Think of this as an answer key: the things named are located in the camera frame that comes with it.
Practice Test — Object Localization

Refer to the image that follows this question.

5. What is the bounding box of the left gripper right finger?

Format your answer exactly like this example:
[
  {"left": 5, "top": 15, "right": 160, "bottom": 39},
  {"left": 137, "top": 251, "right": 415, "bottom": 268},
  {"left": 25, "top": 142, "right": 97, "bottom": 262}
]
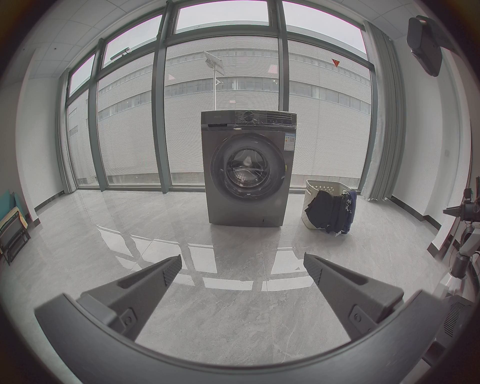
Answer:
[{"left": 303, "top": 252, "right": 406, "bottom": 341}]

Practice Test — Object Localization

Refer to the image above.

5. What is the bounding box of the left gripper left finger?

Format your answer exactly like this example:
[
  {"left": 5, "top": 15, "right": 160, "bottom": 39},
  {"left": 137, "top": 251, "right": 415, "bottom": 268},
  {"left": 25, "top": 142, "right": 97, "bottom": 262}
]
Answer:
[{"left": 76, "top": 254, "right": 183, "bottom": 341}]

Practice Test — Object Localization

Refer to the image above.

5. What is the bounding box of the heap of dark clothes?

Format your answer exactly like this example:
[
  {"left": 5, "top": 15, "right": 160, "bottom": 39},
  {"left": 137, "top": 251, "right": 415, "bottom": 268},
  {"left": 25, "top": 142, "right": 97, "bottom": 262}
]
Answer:
[{"left": 304, "top": 189, "right": 358, "bottom": 235}]

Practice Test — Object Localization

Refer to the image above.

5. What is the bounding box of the cream laundry basket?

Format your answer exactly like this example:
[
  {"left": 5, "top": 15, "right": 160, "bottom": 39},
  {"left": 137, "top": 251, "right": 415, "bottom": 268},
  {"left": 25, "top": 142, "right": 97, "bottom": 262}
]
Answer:
[{"left": 303, "top": 179, "right": 357, "bottom": 230}]

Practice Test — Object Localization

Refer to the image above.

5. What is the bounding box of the grey washing machine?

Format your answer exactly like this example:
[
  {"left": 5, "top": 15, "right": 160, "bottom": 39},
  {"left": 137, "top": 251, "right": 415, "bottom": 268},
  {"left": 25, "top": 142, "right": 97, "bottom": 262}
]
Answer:
[{"left": 200, "top": 109, "right": 298, "bottom": 228}]

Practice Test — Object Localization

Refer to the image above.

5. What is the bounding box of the black folding chair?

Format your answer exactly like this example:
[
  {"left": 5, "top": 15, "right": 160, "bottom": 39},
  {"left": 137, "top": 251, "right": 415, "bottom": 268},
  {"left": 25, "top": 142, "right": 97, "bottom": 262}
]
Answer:
[{"left": 0, "top": 190, "right": 31, "bottom": 266}]

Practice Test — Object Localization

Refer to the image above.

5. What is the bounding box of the window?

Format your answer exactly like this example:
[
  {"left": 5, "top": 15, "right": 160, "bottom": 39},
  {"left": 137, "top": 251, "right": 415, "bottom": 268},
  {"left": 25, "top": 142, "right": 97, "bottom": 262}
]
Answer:
[{"left": 64, "top": 0, "right": 376, "bottom": 194}]

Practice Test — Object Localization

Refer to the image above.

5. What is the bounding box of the white curtain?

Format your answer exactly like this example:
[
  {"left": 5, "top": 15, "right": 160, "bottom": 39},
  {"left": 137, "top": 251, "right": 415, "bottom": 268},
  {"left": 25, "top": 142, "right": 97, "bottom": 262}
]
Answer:
[{"left": 361, "top": 19, "right": 408, "bottom": 202}]

